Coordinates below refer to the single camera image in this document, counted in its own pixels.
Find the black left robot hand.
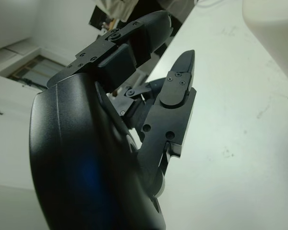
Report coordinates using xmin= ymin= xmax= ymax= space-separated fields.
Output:
xmin=28 ymin=11 xmax=197 ymax=230

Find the white two-slot toaster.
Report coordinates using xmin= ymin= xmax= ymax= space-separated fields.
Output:
xmin=241 ymin=0 xmax=288 ymax=84

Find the framed window panel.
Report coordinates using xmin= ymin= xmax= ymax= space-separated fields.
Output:
xmin=6 ymin=54 xmax=67 ymax=91

